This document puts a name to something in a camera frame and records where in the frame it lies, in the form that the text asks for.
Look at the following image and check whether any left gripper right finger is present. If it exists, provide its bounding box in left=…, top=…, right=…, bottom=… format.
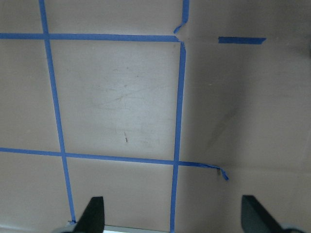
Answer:
left=241, top=195, right=282, bottom=229

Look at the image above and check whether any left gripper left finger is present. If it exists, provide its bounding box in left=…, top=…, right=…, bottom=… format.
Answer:
left=74, top=196, right=105, bottom=230

